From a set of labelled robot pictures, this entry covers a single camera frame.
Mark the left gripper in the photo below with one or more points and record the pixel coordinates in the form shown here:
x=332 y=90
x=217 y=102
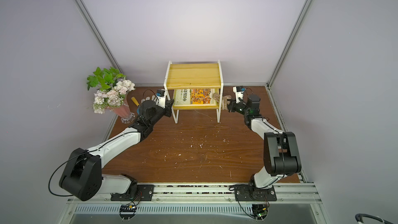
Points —
x=168 y=107

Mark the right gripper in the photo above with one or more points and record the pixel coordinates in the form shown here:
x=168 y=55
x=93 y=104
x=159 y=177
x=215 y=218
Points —
x=232 y=106

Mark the striped beige cloth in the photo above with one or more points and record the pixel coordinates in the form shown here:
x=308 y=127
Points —
x=223 y=102

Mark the yellow white bookshelf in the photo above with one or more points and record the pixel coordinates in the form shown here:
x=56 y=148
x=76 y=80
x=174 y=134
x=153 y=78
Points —
x=194 y=75

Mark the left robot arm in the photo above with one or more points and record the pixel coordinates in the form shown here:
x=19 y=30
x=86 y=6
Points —
x=83 y=177

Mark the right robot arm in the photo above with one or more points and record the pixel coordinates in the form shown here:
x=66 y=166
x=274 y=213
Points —
x=281 y=156

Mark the colourful picture book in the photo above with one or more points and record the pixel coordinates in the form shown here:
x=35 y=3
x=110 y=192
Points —
x=191 y=97

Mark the white work glove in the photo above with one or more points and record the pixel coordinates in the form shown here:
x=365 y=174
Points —
x=149 y=98

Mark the flower bouquet in pink vase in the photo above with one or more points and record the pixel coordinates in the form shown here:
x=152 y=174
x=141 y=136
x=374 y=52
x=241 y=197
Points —
x=112 y=89

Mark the right circuit board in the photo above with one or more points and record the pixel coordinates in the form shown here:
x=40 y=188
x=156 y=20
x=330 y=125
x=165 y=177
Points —
x=259 y=211

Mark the circuit board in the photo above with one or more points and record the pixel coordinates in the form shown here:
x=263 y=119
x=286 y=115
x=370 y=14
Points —
x=259 y=211
x=127 y=211

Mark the left circuit board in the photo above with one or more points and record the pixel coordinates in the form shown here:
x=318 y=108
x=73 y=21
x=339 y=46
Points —
x=127 y=211

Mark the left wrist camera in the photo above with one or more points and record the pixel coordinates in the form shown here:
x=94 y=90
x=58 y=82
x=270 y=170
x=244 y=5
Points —
x=160 y=96

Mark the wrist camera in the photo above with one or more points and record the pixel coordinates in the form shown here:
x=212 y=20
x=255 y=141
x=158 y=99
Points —
x=160 y=96
x=239 y=93

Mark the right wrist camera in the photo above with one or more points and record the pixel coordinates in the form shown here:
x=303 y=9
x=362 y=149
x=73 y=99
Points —
x=239 y=93

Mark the yellow handled blue tool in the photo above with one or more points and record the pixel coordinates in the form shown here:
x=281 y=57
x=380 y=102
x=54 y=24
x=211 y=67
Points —
x=135 y=101

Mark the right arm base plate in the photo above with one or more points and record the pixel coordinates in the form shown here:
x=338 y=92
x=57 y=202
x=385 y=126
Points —
x=247 y=193

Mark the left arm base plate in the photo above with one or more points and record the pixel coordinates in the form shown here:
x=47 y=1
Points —
x=135 y=193

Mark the aluminium mounting rail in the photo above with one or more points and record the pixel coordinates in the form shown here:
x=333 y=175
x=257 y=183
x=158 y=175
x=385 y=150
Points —
x=301 y=193

